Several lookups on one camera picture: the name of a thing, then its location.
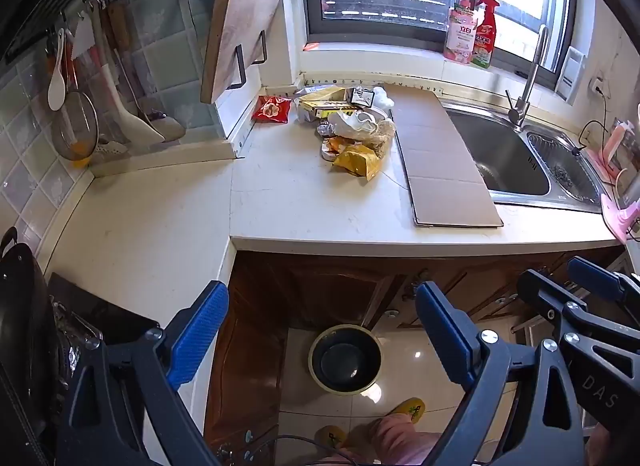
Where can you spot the yellow slipper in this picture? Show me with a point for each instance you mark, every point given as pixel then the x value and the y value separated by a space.
pixel 407 411
pixel 330 438

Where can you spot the red spray bottle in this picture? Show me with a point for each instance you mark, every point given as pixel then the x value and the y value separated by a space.
pixel 486 38

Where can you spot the white wall socket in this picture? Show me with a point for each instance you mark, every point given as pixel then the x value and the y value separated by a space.
pixel 598 87

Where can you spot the silver foil wrapper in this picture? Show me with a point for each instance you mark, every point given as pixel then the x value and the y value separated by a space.
pixel 324 130

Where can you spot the brown cardboard sheet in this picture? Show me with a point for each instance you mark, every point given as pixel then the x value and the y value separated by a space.
pixel 440 155

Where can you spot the pink soap bottle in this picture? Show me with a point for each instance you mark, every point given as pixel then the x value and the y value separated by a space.
pixel 461 35

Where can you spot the white rice paddle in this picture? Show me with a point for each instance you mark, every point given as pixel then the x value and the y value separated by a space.
pixel 56 90

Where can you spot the black wok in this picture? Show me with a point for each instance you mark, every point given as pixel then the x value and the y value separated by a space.
pixel 25 326

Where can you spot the white spatula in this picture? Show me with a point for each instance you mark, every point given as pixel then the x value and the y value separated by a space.
pixel 137 123

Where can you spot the metal mesh strainer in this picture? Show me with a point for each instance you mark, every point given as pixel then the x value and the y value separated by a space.
pixel 75 125

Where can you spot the dark framed window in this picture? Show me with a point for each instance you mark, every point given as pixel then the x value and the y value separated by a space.
pixel 390 10

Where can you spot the round trash bin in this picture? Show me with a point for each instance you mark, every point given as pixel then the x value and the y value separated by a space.
pixel 345 361

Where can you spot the steel faucet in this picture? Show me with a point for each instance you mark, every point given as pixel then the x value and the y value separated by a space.
pixel 522 105

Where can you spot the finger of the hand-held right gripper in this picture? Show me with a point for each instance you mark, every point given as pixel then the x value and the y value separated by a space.
pixel 540 291
pixel 595 280

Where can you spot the stainless steel sink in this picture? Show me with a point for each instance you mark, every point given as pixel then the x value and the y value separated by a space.
pixel 500 155

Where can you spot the yellow snack packet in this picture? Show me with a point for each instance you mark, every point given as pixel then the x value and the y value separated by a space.
pixel 357 159

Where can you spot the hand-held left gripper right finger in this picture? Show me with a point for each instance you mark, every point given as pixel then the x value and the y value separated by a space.
pixel 445 336

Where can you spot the wooden cutting board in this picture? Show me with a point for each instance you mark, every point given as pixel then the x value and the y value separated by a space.
pixel 240 30

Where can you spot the steel wool scourer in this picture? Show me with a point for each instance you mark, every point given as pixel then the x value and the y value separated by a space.
pixel 561 175

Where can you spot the red snack packet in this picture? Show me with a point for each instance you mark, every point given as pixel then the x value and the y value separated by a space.
pixel 272 109

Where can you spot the white wrapper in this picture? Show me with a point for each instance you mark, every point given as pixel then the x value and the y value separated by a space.
pixel 355 123

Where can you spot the patterned sealing tape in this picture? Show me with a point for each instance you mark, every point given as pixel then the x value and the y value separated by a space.
pixel 340 80

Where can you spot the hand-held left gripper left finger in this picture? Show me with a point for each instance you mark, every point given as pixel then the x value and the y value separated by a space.
pixel 200 331

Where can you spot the beige mesh bag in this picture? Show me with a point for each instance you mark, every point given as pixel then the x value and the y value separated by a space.
pixel 385 135

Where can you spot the white tissue wad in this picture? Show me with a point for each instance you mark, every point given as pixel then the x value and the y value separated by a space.
pixel 384 97

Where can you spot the pink rubber gloves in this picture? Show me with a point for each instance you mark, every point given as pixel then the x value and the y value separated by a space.
pixel 617 221

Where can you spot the brown wooden base cabinet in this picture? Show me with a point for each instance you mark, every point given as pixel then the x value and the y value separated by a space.
pixel 250 326

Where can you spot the yellow paper box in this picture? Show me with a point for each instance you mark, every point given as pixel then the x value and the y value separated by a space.
pixel 325 106

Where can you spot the black and white small box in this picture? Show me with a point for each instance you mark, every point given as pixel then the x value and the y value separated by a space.
pixel 362 96

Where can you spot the orange snack wrapper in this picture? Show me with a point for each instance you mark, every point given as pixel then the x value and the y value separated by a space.
pixel 336 148

